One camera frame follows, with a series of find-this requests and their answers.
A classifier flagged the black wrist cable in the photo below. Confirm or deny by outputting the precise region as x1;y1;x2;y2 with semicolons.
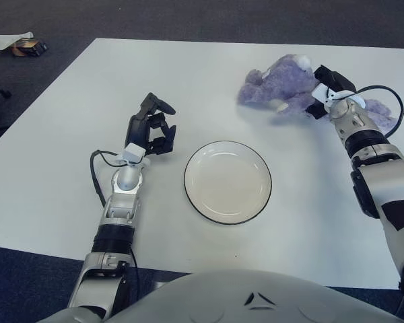
339;85;404;137
90;149;129;208

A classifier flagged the white plate with black rim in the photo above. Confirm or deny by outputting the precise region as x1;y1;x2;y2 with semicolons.
184;140;273;225

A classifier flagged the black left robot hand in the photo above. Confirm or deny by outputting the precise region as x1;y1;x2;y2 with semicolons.
125;92;178;156

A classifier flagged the grey robot torso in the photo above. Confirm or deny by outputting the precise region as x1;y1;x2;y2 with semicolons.
46;268;404;323

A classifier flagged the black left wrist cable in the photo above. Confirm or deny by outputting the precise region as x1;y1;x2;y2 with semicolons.
90;149;129;208

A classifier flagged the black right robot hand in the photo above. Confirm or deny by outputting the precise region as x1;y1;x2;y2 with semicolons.
306;64;356;120

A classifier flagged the purple plush doll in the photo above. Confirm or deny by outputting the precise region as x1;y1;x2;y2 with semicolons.
238;53;399;134

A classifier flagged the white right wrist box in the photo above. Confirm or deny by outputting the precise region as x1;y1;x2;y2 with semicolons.
311;83;336;104

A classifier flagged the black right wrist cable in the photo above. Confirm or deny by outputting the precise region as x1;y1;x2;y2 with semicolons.
339;85;404;137

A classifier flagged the crumpled white paper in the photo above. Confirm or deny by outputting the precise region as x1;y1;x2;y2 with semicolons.
0;32;34;50

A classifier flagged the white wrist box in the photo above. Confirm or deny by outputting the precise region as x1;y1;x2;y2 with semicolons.
311;83;336;104
123;143;145;164

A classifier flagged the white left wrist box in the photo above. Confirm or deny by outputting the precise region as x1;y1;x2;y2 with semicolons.
123;143;145;164

